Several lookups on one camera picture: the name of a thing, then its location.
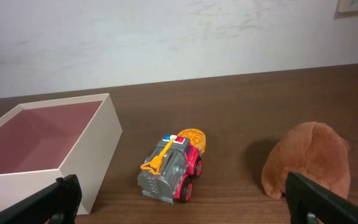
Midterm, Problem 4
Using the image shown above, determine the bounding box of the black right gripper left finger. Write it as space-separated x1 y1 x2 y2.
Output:
0 174 82 224

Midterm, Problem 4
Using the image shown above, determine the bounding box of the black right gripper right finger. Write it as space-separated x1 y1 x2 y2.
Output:
285 172 358 224

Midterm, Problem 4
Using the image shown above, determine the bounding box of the brown plush toy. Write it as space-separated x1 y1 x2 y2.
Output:
261 121 351 199

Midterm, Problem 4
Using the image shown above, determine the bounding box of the grey red toy truck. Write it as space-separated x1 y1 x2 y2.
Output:
137 135 203 203

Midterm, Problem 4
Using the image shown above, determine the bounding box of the yellow round plastic toy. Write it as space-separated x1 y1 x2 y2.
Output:
178 128 206 153

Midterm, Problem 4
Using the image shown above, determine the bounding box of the white cardboard box pink inside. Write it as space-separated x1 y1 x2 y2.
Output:
0 93 122 215

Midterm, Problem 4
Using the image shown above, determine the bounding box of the beige wall fixture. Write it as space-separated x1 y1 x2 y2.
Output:
337 0 358 13

